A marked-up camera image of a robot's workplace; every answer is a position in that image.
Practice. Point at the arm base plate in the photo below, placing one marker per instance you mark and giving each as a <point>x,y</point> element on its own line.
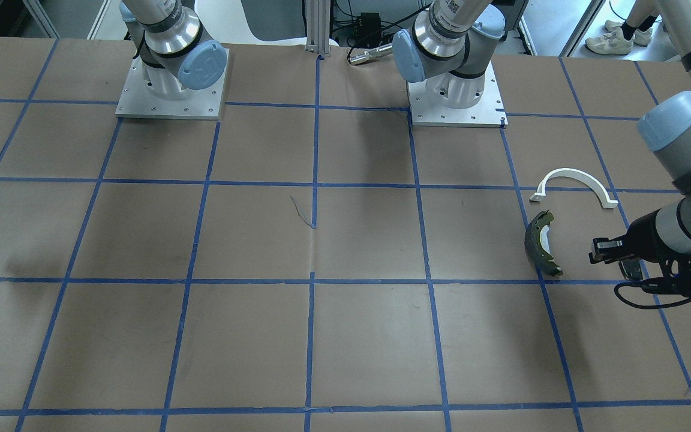
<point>151,92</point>
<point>451,101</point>

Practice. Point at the black brake pad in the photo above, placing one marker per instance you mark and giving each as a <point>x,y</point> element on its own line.
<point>631,269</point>

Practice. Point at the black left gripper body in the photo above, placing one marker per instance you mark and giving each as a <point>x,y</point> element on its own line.
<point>641,235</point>

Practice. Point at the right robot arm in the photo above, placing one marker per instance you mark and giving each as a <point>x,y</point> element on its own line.
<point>179,57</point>

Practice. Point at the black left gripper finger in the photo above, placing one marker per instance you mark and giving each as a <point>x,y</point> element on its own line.
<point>605,250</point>

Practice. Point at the aluminium frame post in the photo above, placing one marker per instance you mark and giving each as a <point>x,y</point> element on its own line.
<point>317,27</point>

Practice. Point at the green brake shoe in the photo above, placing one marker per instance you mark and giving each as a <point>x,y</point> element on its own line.
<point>536,244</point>

